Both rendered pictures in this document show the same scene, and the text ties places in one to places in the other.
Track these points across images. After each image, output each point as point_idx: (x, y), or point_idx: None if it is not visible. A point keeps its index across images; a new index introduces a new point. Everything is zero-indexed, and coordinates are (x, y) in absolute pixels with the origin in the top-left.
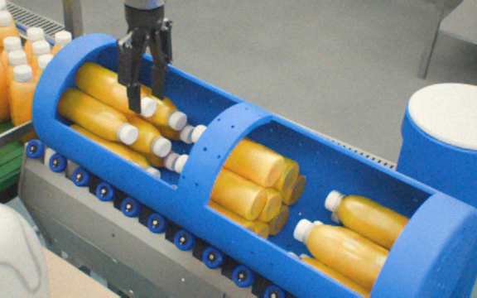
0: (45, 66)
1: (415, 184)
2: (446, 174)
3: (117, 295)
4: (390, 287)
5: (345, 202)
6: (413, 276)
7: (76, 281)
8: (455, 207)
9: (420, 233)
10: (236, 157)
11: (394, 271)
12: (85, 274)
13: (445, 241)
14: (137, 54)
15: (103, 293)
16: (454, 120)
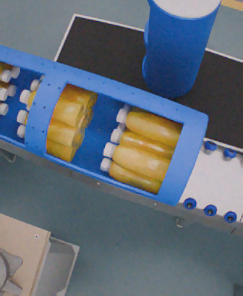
0: None
1: (171, 117)
2: (181, 28)
3: (23, 222)
4: (167, 194)
5: (129, 121)
6: (178, 189)
7: (1, 220)
8: (196, 136)
9: (178, 166)
10: (52, 115)
11: (168, 187)
12: (2, 214)
13: (193, 166)
14: None
15: (16, 223)
16: None
